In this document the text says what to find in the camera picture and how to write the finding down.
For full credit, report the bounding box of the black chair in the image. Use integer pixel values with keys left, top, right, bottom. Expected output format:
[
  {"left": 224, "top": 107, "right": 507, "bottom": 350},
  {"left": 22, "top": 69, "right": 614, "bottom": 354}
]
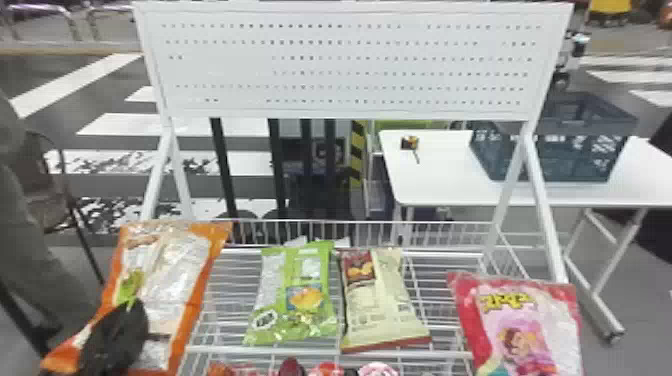
[{"left": 10, "top": 130, "right": 106, "bottom": 287}]

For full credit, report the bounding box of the blue crate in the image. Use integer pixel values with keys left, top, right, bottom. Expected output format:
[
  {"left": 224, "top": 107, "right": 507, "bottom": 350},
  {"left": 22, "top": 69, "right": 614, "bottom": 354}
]
[{"left": 468, "top": 91, "right": 640, "bottom": 183}]

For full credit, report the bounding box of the green snack packet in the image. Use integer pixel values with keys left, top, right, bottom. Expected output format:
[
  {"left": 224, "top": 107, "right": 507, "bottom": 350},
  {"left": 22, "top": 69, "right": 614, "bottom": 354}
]
[{"left": 242, "top": 240, "right": 340, "bottom": 348}]

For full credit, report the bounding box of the yellow black striped post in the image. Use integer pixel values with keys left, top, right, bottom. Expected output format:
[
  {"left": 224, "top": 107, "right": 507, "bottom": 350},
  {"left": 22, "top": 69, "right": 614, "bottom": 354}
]
[{"left": 348, "top": 120, "right": 367, "bottom": 186}]

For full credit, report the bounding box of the white side table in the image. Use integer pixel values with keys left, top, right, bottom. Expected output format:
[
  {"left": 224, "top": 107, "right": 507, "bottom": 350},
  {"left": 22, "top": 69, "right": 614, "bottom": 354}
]
[{"left": 377, "top": 128, "right": 672, "bottom": 345}]

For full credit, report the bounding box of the small red snack packet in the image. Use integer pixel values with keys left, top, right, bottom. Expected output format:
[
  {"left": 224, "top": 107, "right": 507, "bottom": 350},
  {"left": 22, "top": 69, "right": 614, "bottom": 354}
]
[{"left": 277, "top": 356, "right": 307, "bottom": 376}]

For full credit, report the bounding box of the beige snack packet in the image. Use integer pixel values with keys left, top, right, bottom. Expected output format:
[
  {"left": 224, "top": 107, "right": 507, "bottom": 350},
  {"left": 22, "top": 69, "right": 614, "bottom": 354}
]
[{"left": 335, "top": 246, "right": 433, "bottom": 354}]

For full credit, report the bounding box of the orange snack packet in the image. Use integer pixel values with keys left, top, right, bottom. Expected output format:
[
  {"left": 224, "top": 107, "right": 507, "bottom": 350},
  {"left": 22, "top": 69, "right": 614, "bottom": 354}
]
[{"left": 39, "top": 219, "right": 234, "bottom": 376}]

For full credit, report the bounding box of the white wire rack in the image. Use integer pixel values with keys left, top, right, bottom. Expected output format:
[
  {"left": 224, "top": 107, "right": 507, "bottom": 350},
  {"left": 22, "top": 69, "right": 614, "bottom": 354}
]
[{"left": 132, "top": 0, "right": 575, "bottom": 376}]

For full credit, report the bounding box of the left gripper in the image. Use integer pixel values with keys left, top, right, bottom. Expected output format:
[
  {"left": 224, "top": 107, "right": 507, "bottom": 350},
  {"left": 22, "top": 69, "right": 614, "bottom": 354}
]
[{"left": 77, "top": 298, "right": 152, "bottom": 376}]

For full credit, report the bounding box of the pink snack packet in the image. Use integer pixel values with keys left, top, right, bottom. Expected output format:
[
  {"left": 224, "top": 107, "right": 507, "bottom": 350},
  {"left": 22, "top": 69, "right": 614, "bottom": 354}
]
[{"left": 358, "top": 361, "right": 400, "bottom": 376}]

